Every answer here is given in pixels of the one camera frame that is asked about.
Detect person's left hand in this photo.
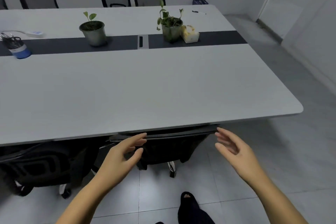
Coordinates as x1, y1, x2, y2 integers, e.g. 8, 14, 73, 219
94, 132, 147, 191

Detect person's right hand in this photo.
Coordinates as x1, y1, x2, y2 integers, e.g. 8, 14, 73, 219
215, 127, 264, 188

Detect person's right forearm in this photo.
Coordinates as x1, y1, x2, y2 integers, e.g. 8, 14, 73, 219
246, 171, 309, 224

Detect person's black trousers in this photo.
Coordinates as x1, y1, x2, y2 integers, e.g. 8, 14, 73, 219
155, 199, 216, 224

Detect black sandal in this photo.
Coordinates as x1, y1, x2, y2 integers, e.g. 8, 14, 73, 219
180, 191, 196, 206

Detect grey pot with small sprout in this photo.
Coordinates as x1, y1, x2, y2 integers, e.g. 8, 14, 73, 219
78, 11, 107, 47

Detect yellow white tissue pack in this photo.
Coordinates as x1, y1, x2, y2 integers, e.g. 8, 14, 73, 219
181, 24, 200, 44

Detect grey pot with leafy plant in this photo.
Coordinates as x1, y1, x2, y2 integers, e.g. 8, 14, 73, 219
156, 0, 184, 43

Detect white door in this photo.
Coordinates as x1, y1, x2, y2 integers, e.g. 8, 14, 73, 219
281, 0, 336, 96

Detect blue mesh pen holder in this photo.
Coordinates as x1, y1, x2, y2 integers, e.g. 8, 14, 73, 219
0, 32, 33, 60

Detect white power strip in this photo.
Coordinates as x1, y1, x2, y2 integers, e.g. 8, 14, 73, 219
26, 30, 44, 39

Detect silver table cable outlet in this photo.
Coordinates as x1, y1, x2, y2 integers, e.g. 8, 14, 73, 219
137, 35, 149, 50

